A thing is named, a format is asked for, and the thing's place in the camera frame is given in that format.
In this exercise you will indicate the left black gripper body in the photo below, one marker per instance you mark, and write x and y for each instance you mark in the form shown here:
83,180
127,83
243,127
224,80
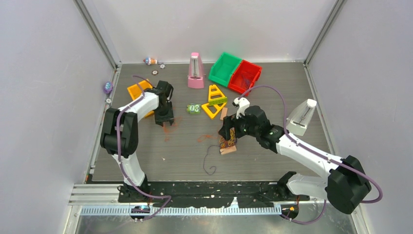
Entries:
163,113

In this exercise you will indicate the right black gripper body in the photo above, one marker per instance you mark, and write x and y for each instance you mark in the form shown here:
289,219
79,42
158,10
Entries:
241,126

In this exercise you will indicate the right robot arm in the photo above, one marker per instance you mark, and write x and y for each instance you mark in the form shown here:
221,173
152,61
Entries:
341,181

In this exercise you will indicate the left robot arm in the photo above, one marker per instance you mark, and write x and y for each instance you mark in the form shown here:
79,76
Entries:
119,136

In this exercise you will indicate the green owl toy block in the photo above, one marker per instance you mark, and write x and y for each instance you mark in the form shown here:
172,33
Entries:
194,108

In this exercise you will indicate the small wooden block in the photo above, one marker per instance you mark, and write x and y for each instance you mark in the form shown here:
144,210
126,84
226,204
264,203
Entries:
223,113

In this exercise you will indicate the wooden block near centre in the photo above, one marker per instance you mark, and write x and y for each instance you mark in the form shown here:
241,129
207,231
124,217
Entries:
228,150

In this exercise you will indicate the yellow plastic bin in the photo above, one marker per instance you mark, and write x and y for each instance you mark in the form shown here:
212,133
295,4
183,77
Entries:
134,90

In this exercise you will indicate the upright yellow triangle block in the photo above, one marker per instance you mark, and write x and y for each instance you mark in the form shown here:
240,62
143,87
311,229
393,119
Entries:
215,95

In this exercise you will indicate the flat yellow triangle block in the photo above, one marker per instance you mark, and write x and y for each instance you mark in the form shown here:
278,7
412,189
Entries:
212,110

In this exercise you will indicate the red plastic bin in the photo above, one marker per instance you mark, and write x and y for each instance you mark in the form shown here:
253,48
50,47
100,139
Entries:
244,77

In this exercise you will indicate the pink metronome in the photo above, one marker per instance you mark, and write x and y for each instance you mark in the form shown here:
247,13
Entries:
196,72

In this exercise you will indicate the white metronome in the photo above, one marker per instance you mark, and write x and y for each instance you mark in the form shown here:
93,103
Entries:
299,119

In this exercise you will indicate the small clown figurine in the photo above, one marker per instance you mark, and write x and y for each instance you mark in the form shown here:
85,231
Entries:
150,61

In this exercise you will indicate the green plastic bin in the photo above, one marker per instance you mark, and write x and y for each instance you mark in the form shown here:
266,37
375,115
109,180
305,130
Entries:
223,69

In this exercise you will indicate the purple egg toy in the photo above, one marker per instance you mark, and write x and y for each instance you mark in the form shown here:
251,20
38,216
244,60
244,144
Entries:
108,87

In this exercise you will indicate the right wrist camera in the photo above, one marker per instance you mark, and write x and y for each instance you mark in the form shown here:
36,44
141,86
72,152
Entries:
242,104

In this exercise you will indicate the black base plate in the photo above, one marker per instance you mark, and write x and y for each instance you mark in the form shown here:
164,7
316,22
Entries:
209,194

